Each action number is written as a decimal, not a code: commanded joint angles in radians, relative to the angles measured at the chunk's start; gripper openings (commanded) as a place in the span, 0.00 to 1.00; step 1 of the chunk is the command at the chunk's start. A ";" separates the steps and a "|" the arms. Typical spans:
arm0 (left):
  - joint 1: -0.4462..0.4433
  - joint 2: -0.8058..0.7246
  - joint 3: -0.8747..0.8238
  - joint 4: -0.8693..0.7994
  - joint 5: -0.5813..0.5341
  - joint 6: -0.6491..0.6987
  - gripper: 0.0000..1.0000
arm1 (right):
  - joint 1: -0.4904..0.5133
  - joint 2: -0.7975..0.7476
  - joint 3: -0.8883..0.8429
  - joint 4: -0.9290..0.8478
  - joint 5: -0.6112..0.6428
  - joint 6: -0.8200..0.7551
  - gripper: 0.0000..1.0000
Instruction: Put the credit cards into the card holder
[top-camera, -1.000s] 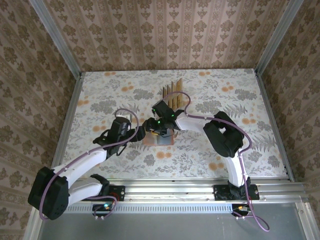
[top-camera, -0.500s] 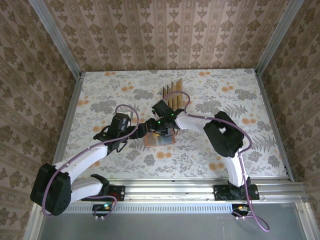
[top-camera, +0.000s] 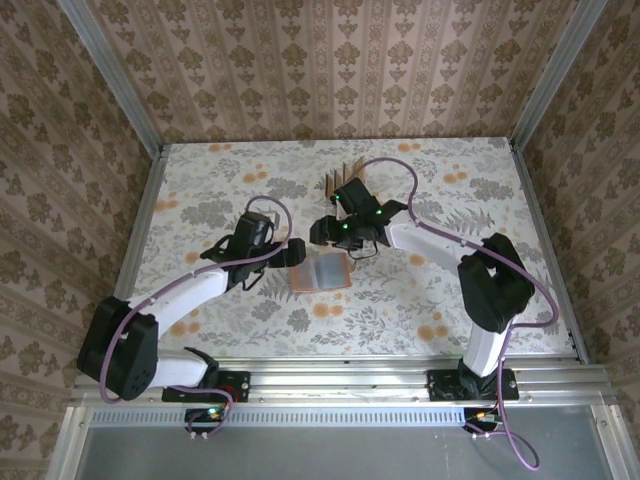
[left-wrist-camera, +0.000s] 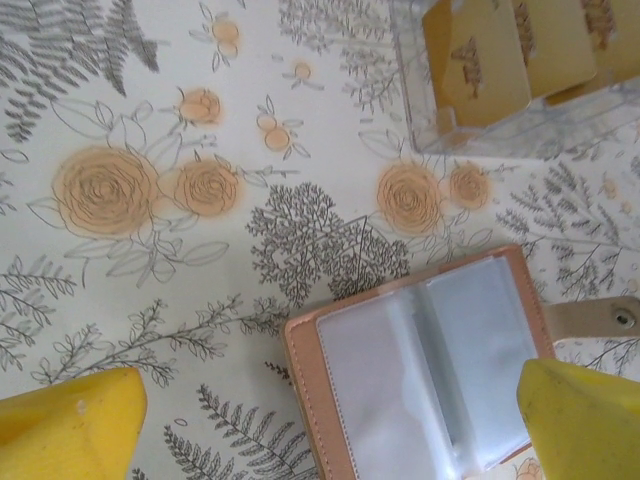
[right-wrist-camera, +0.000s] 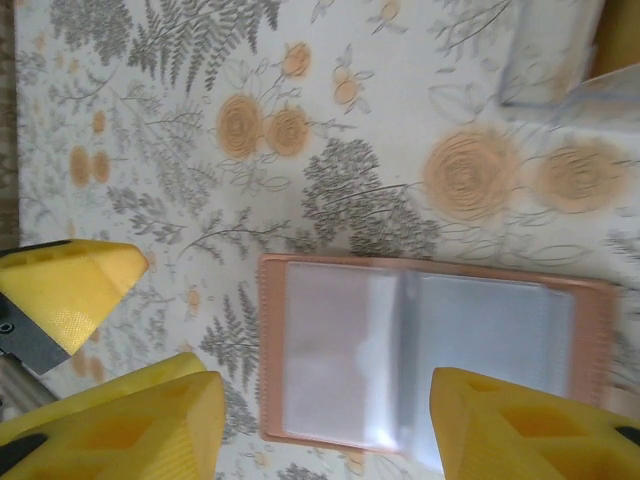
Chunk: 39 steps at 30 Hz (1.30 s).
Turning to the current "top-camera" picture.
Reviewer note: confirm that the grey metal bench panel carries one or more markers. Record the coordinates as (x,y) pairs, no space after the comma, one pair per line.
(325,455)

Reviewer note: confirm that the aluminium frame post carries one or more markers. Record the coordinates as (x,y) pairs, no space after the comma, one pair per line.
(552,75)
(118,80)

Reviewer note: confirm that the aluminium table edge rail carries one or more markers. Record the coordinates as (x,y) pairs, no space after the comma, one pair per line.
(548,250)
(143,210)

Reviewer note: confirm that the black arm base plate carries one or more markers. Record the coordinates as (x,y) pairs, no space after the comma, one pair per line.
(240,387)
(510,385)

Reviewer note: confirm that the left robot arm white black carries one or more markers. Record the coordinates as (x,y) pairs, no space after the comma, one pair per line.
(195,290)

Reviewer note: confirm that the wide aluminium mounting rail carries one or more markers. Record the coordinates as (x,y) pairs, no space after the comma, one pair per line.
(340,385)

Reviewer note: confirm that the aluminium lower frame bar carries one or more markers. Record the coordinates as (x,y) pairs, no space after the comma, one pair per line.
(612,450)
(67,450)

